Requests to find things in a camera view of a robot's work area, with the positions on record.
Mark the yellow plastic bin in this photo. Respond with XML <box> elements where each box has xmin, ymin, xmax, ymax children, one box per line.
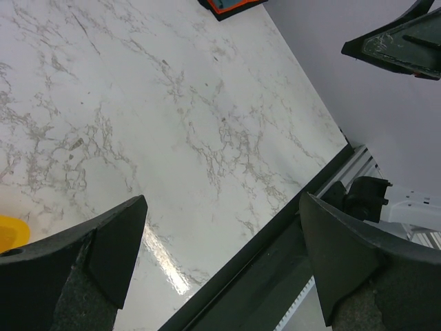
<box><xmin>0</xmin><ymin>215</ymin><xmax>30</xmax><ymax>253</ymax></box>

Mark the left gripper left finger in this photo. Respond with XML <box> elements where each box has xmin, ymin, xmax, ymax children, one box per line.
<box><xmin>1</xmin><ymin>195</ymin><xmax>147</xmax><ymax>330</ymax></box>

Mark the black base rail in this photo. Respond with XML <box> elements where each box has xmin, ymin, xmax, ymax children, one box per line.
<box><xmin>161</xmin><ymin>145</ymin><xmax>364</xmax><ymax>330</ymax></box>

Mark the blue t shirt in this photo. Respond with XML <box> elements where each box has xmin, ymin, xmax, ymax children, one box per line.
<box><xmin>212</xmin><ymin>0</ymin><xmax>241</xmax><ymax>10</ymax></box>

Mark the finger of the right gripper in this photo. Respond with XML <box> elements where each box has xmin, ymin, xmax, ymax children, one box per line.
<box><xmin>341</xmin><ymin>8</ymin><xmax>440</xmax><ymax>81</ymax></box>
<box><xmin>401</xmin><ymin>0</ymin><xmax>435</xmax><ymax>17</ymax></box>

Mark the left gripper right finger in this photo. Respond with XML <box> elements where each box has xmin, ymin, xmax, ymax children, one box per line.
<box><xmin>300</xmin><ymin>193</ymin><xmax>440</xmax><ymax>330</ymax></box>

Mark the folded black shirt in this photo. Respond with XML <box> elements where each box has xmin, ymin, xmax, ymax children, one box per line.
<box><xmin>196</xmin><ymin>0</ymin><xmax>269</xmax><ymax>23</ymax></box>

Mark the folded orange shirt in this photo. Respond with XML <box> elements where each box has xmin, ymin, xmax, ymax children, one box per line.
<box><xmin>203</xmin><ymin>0</ymin><xmax>269</xmax><ymax>17</ymax></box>

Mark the white slotted cable duct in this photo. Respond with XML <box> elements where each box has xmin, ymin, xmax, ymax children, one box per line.
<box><xmin>274</xmin><ymin>277</ymin><xmax>315</xmax><ymax>331</ymax></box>

